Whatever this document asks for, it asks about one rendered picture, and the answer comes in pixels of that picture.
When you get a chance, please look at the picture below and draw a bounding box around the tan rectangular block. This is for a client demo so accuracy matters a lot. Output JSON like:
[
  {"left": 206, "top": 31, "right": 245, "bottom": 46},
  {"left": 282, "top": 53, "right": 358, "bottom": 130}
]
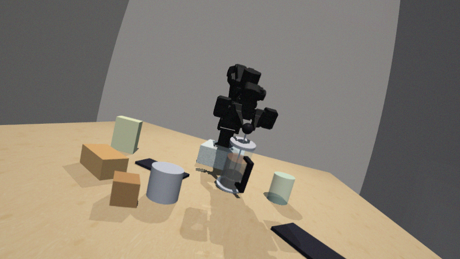
[{"left": 80, "top": 144, "right": 129, "bottom": 181}]

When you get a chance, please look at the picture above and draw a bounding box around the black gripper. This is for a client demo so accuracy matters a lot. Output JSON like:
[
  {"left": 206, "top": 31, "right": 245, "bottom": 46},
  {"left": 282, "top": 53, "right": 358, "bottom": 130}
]
[{"left": 213, "top": 96, "right": 278, "bottom": 131}]

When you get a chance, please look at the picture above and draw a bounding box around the glass french press with black plunger knob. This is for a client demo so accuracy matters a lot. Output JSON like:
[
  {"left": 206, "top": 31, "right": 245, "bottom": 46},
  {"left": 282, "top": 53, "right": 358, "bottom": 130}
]
[{"left": 216, "top": 123, "right": 256, "bottom": 193}]

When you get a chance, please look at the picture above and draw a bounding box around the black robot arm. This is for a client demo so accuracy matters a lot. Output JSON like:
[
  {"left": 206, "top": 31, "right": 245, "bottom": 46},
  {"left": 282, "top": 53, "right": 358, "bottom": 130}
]
[{"left": 215, "top": 64, "right": 266, "bottom": 148}]

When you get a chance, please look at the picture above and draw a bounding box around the brown cube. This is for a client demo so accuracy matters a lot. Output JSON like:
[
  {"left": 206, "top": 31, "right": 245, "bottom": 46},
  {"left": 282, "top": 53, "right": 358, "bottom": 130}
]
[{"left": 109, "top": 170, "right": 141, "bottom": 208}]

